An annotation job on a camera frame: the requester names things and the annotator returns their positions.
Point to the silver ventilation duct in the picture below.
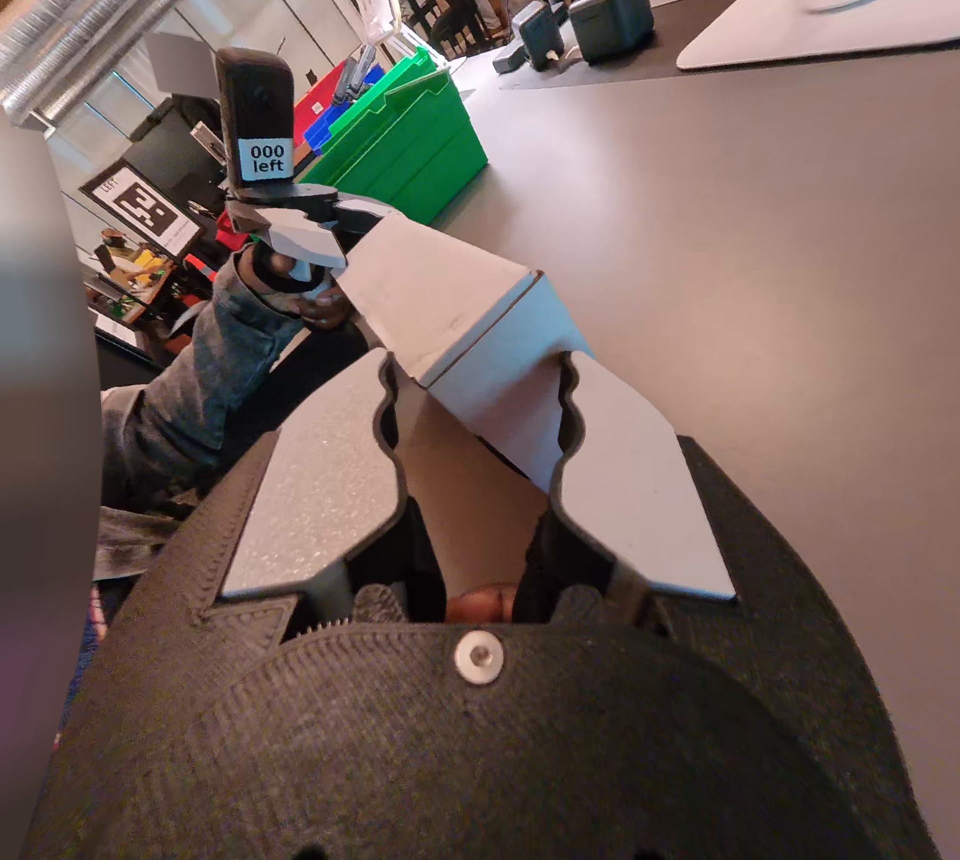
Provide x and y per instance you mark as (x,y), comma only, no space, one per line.
(112,12)

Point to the orange traffic cone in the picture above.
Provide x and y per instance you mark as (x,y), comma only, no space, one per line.
(199,271)

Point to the blue plastic bin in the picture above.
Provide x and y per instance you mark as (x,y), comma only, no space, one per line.
(322,128)

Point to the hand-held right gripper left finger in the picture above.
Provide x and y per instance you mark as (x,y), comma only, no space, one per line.
(315,485)

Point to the person's right hand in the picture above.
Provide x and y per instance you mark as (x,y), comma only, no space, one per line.
(480,605)

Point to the black framed marker board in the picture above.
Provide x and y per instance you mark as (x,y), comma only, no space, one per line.
(142,207)

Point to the grey desk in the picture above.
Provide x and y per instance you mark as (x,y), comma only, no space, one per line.
(750,237)

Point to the red plastic bin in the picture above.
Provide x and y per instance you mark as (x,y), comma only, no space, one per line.
(315,98)

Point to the large dark battery case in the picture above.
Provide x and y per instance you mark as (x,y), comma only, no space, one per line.
(611,12)

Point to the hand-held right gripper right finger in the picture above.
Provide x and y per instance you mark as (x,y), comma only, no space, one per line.
(637,492)

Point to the green plastic bin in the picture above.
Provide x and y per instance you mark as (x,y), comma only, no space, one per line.
(420,162)

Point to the person's left hand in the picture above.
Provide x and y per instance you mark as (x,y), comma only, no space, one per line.
(322,311)

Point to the small dark battery case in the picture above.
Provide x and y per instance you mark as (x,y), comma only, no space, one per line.
(540,34)

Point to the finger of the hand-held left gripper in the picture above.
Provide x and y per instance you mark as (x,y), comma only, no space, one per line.
(364,214)
(307,241)

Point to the white cardboard mailer box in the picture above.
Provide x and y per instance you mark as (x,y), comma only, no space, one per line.
(480,320)

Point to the black monitor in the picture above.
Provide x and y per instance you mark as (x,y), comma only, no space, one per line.
(169,154)

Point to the idle grey gripper tool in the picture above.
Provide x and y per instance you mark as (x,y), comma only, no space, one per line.
(352,76)

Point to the person's left forearm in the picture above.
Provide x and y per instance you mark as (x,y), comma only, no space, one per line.
(187,380)

